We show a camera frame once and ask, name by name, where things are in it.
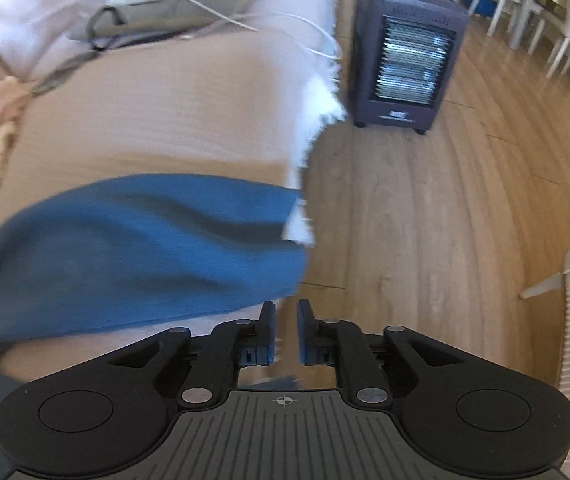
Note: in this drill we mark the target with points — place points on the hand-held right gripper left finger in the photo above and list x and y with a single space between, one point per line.
265 332

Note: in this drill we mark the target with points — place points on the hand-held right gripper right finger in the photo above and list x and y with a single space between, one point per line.
307 332

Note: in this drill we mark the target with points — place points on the blue fleece pants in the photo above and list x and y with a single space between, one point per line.
140 240

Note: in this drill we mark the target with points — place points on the dark electric heater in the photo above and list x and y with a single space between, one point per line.
405 115

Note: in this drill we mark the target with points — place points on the smartphone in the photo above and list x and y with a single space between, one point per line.
62 75

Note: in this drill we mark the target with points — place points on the grey cushion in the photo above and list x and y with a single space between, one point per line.
190 5

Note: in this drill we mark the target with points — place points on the blue storage box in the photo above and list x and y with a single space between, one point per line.
480 2

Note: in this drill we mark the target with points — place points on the printed sofa back cushion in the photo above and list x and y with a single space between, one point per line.
25 20

